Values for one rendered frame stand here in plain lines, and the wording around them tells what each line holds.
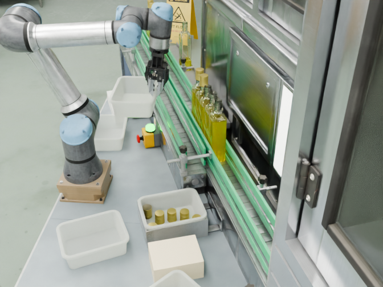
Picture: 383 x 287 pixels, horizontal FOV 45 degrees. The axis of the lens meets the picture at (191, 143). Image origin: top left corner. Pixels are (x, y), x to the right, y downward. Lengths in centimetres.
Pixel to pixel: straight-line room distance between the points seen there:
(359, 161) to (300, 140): 10
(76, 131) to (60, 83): 20
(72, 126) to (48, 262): 48
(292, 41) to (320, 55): 87
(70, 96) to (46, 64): 15
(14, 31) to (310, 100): 117
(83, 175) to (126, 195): 19
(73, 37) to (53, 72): 26
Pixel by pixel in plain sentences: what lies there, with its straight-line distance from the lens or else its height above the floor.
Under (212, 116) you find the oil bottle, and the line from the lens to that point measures 167.
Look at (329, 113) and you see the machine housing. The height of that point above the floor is 166.
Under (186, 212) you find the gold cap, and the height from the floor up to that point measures 81.
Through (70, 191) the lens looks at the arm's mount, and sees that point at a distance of 182.
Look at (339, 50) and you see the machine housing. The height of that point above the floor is 174.
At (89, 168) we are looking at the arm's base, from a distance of 177.
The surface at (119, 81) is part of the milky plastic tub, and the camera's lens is 187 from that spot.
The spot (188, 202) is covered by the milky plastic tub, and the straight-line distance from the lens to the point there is 174.
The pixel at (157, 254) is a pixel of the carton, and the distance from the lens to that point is 150.
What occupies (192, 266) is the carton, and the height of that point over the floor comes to 81.
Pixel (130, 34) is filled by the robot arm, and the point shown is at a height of 142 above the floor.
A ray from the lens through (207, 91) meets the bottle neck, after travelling 176.
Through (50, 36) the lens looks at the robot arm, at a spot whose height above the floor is 141.
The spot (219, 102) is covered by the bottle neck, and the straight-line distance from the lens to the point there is 165.
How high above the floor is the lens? 193
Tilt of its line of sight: 34 degrees down
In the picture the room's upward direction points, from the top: straight up
